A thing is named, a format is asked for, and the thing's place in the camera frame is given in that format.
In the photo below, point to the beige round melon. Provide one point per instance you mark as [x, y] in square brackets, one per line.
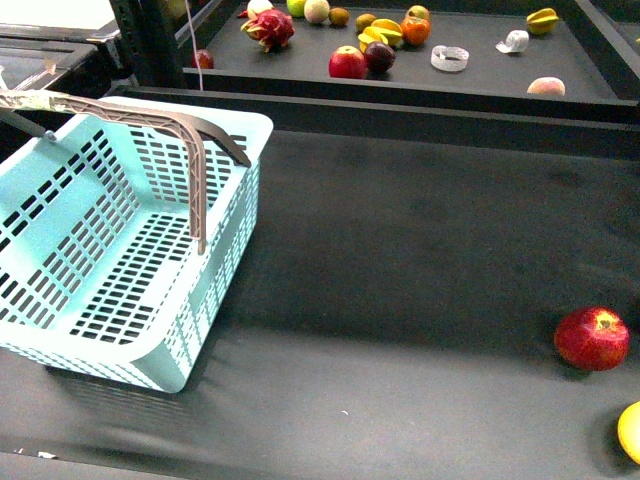
[316, 11]

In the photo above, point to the brown kiwi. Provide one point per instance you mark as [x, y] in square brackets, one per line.
[338, 17]

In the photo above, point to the black fruit display tray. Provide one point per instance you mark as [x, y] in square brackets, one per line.
[458, 67]

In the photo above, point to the small red fruit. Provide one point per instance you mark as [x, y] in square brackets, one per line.
[202, 59]

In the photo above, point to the red apple on table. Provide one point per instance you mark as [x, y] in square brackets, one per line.
[592, 339]

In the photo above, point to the pink dragon fruit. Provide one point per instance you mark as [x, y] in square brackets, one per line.
[271, 29]

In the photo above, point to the light blue plastic basket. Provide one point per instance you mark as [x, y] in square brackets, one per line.
[99, 272]

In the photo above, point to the pink peach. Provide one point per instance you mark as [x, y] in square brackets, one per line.
[547, 86]

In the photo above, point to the white tape roll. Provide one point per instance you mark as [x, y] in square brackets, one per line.
[516, 41]

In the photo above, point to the yellow star fruit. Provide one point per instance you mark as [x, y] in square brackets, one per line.
[386, 31]
[542, 22]

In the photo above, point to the green apple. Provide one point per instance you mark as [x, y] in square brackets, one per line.
[296, 8]

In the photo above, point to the orange persimmon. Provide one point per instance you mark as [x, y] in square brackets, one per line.
[415, 30]

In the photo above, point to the yellow brown fruit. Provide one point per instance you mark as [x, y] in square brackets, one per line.
[363, 21]

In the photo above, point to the yellow mango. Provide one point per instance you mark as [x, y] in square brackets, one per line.
[628, 431]

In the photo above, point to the red green mango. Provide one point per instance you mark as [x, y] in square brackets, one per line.
[418, 12]

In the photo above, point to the yellow star fruit far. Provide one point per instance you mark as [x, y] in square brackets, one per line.
[542, 22]

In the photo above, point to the red apple on shelf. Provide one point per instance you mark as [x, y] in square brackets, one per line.
[347, 62]

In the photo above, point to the white pink onion fruit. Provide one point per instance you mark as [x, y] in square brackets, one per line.
[254, 8]

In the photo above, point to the dark purple passion fruit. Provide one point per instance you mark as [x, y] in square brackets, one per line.
[379, 57]

